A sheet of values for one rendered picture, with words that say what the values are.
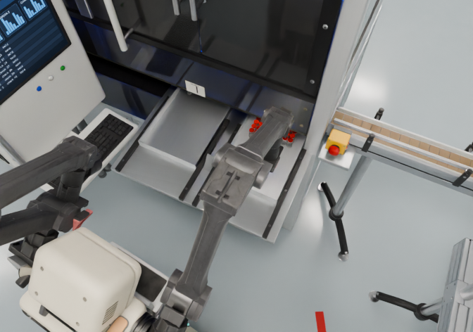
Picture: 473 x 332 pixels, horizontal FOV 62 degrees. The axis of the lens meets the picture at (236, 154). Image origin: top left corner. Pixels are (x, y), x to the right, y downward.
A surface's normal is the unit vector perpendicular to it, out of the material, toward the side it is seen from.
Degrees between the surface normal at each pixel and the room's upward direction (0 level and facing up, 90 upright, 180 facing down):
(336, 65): 90
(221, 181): 7
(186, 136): 0
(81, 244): 42
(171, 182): 0
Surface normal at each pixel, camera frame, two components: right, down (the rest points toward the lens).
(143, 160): 0.00, -0.51
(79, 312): -0.39, 0.20
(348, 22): -0.43, 0.78
